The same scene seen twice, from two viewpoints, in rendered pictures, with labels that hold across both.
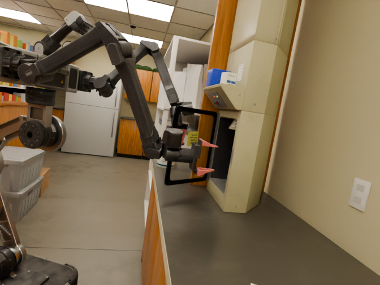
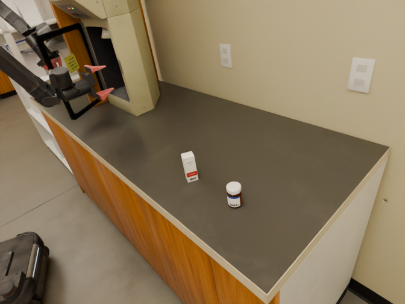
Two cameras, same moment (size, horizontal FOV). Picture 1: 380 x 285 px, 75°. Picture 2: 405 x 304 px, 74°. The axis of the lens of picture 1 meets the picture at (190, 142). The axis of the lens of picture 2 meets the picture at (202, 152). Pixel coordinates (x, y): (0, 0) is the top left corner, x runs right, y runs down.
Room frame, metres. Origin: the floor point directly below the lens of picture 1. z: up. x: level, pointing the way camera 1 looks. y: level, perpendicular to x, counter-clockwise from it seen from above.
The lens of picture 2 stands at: (-0.22, 0.08, 1.53)
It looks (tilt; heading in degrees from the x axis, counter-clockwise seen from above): 34 degrees down; 334
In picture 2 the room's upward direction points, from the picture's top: 9 degrees counter-clockwise
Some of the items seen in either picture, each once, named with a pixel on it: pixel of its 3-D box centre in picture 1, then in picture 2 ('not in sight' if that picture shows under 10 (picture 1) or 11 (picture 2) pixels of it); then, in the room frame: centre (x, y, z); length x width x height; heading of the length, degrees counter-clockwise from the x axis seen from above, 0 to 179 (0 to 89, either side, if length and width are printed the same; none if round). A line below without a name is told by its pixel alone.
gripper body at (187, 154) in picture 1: (187, 155); (83, 87); (0.95, 0.00, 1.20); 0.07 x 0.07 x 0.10; 12
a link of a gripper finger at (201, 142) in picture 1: (206, 149); (96, 73); (0.97, -0.07, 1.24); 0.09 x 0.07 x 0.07; 102
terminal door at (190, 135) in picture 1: (192, 146); (76, 71); (1.28, -0.02, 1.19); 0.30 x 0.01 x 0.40; 134
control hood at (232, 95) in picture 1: (220, 97); (76, 8); (1.23, -0.11, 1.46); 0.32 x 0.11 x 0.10; 12
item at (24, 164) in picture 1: (14, 167); not in sight; (2.52, 1.81, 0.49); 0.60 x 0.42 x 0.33; 12
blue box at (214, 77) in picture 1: (218, 80); not in sight; (1.31, -0.10, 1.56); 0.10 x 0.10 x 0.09; 12
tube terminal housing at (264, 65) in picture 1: (249, 129); (121, 31); (1.27, -0.29, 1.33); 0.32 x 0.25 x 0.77; 12
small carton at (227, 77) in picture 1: (228, 80); not in sight; (1.16, -0.13, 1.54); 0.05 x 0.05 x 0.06; 28
